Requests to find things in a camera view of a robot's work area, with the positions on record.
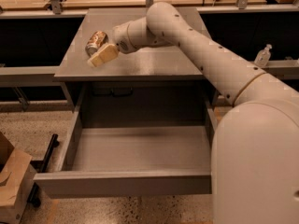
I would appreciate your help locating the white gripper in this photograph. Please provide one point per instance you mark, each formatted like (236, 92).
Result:
(121, 38)

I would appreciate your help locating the orange soda can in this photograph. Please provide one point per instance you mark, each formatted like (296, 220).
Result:
(96, 41)

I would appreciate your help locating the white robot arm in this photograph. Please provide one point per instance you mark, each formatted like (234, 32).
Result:
(255, 150)

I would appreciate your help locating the open grey top drawer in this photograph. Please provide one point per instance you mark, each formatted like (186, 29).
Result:
(149, 142)

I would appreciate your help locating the grey cabinet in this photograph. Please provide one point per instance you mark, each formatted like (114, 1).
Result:
(151, 87)

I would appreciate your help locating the clear sanitizer bottle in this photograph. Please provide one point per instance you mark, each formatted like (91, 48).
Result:
(263, 56)

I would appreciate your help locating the cardboard box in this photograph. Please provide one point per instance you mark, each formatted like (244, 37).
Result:
(16, 181)

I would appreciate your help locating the black cart frame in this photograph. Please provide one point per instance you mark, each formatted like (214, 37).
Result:
(41, 167)

